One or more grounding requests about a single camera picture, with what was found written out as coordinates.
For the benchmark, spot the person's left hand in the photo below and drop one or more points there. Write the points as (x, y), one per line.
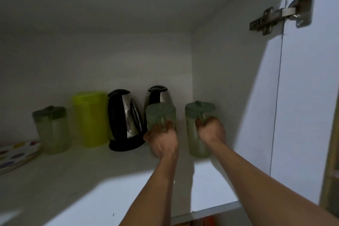
(163, 142)

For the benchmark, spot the person's right hand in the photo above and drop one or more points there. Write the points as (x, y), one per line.
(211, 131)

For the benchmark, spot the person's right fingers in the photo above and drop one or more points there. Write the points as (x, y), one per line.
(205, 120)

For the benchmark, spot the person's left thumb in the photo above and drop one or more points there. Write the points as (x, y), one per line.
(147, 136)

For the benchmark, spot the green plastic jug with lid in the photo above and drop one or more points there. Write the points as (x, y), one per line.
(160, 113)
(51, 130)
(194, 138)

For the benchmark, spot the person's right forearm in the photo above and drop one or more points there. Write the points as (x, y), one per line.
(264, 188)

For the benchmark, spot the person's left forearm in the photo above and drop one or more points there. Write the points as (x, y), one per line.
(151, 188)

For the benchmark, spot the black and steel electric kettle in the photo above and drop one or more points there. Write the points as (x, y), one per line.
(123, 120)
(161, 96)

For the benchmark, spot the yellow-green plastic pitcher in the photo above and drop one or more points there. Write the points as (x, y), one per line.
(90, 118)

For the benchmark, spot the white cabinet door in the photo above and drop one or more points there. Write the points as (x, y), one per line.
(307, 88)

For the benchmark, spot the polka dot plate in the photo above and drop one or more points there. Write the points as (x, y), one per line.
(18, 154)

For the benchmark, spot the metal cabinet hinge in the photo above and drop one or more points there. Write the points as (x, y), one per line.
(283, 11)

